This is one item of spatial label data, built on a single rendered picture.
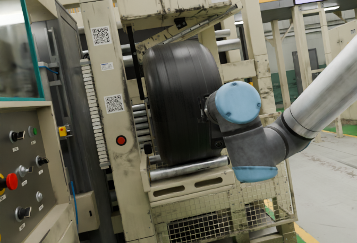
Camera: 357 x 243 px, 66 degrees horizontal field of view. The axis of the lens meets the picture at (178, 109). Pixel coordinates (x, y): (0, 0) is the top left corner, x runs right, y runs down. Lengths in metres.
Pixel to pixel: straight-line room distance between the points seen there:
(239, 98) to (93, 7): 0.85
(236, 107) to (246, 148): 0.09
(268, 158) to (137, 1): 1.14
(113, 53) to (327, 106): 0.86
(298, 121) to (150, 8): 1.07
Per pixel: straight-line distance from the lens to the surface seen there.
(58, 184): 1.09
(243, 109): 0.57
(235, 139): 0.58
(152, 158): 1.42
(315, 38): 12.45
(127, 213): 1.28
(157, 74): 1.03
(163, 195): 1.15
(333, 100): 0.61
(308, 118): 0.64
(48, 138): 1.07
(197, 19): 1.67
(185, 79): 1.01
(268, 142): 0.61
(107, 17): 1.24
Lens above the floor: 1.21
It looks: 3 degrees down
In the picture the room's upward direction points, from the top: 10 degrees counter-clockwise
